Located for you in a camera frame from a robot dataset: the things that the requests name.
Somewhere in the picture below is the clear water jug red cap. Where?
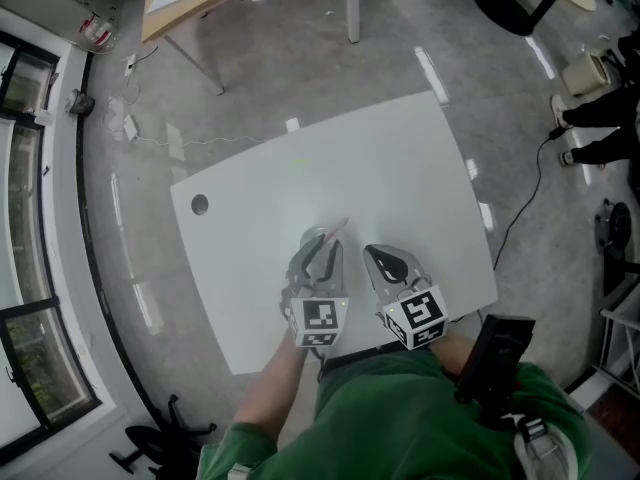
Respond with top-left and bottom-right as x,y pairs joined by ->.
79,11 -> 120,50

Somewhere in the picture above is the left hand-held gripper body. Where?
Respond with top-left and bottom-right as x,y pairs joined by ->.
278,280 -> 351,349

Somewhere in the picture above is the black floor machine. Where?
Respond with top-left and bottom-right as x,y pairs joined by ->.
593,197 -> 635,262

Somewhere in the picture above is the black office chair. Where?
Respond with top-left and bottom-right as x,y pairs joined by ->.
108,393 -> 219,475

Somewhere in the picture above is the white metal frame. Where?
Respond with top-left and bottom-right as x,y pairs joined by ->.
592,287 -> 640,384

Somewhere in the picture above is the black framed window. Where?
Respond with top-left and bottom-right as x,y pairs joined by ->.
0,30 -> 106,454

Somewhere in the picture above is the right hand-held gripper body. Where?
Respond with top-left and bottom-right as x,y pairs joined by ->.
377,281 -> 449,352

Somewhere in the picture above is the person's left forearm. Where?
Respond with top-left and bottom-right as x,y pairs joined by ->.
230,330 -> 310,437

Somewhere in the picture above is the white harness strap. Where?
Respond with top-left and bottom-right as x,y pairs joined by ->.
510,415 -> 581,480

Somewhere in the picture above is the small grey waste bin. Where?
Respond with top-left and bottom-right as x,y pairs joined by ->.
67,89 -> 96,116

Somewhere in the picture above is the person's green shirt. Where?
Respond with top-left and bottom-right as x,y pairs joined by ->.
196,348 -> 595,480

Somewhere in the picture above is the black chest-mounted device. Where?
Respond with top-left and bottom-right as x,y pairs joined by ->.
453,313 -> 537,422

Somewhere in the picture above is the person's right forearm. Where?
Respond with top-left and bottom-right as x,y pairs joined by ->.
428,331 -> 484,382

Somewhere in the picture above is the white rectangular table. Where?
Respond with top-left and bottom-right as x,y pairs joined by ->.
169,90 -> 500,377

